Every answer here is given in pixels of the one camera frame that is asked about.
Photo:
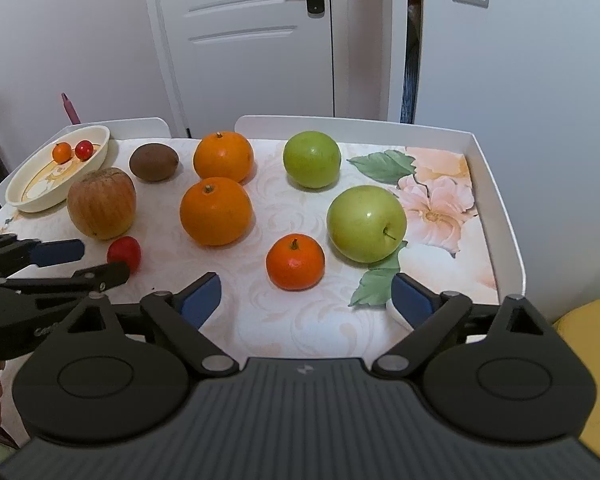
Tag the green apple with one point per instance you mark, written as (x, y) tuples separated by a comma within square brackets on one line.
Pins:
[(366, 224), (311, 160)]

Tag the small red cherry tomato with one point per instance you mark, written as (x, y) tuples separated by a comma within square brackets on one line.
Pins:
[(84, 150)]

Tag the orange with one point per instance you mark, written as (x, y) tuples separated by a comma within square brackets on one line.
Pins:
[(216, 212), (223, 157)]

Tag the cream oval bowl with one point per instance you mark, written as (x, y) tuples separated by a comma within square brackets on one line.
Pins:
[(35, 187)]

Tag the yellow stool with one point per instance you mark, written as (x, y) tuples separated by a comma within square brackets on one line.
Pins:
[(595, 340)]

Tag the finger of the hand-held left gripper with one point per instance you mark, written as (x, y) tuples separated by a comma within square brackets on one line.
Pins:
[(100, 277), (57, 252)]

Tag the white panel door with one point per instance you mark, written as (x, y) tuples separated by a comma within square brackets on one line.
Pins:
[(240, 70)]

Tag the dark patterned curtain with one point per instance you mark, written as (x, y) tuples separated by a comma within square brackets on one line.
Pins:
[(413, 60)]

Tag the small orange cherry tomato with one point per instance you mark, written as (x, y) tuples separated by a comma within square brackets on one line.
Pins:
[(61, 152)]

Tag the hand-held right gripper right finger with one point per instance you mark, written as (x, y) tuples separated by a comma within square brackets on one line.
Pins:
[(412, 302)]

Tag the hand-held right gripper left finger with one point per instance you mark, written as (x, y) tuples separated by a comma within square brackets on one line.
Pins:
[(202, 301)]

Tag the white sliding door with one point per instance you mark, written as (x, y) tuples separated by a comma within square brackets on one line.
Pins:
[(530, 110)]

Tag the floral table mat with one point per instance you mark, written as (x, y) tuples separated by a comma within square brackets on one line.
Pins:
[(272, 197)]

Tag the brown kiwi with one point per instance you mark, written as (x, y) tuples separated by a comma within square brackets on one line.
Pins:
[(154, 162)]

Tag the white rimmed table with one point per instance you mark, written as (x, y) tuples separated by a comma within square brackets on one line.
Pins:
[(500, 200)]

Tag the small tangerine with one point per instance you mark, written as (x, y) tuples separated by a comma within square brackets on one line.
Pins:
[(295, 263)]

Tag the wrinkled orange-brown apple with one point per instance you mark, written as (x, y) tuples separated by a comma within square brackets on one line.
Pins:
[(101, 203)]

